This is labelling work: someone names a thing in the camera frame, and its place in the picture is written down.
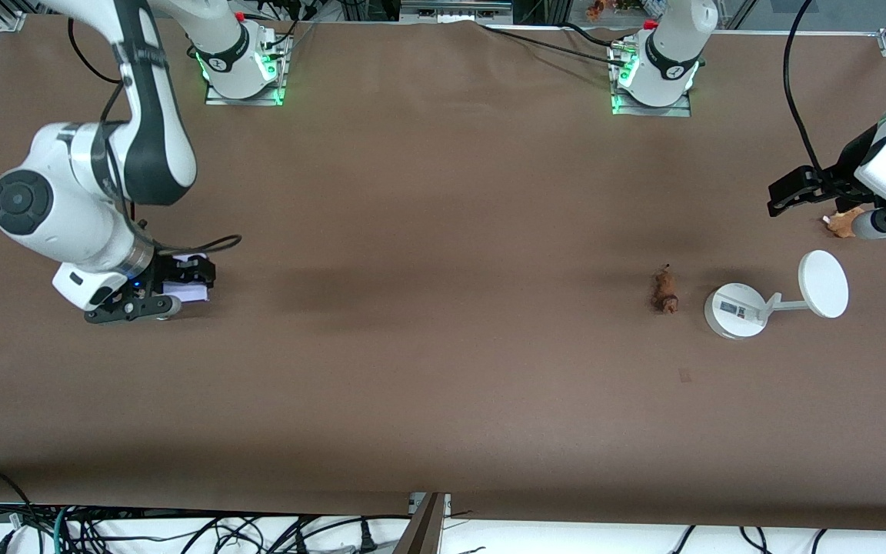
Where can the brown table cover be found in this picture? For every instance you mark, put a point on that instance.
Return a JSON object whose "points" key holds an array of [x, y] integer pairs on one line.
{"points": [[443, 400]]}

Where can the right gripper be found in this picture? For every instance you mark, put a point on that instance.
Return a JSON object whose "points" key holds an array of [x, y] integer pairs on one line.
{"points": [[168, 271]]}

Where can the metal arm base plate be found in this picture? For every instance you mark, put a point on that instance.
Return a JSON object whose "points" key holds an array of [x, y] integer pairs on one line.
{"points": [[674, 111], [216, 98]]}

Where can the aluminium profile beam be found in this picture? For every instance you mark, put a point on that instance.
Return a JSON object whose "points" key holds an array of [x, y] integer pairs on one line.
{"points": [[424, 531]]}

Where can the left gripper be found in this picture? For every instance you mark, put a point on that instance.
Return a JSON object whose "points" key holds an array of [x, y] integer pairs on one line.
{"points": [[843, 172]]}

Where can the white round phone stand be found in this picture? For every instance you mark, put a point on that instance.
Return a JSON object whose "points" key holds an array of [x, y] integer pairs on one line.
{"points": [[735, 312]]}

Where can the small orange background toy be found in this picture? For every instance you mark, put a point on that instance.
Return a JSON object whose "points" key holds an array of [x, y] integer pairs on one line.
{"points": [[595, 9]]}

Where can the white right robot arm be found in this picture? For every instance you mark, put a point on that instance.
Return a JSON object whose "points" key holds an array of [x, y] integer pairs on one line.
{"points": [[66, 208]]}

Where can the brown lion statue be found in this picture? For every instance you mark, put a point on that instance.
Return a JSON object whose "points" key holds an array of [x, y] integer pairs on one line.
{"points": [[666, 291]]}

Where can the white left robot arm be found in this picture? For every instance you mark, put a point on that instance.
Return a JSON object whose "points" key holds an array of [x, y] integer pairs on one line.
{"points": [[674, 46]]}

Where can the silver metal frame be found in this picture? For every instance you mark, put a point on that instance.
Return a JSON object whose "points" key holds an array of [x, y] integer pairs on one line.
{"points": [[451, 11]]}

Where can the orange animal figurine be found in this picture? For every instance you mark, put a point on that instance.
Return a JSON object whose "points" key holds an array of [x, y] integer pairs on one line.
{"points": [[843, 223]]}

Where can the white phone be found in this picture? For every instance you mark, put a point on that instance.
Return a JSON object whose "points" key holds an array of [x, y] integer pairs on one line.
{"points": [[189, 293]]}

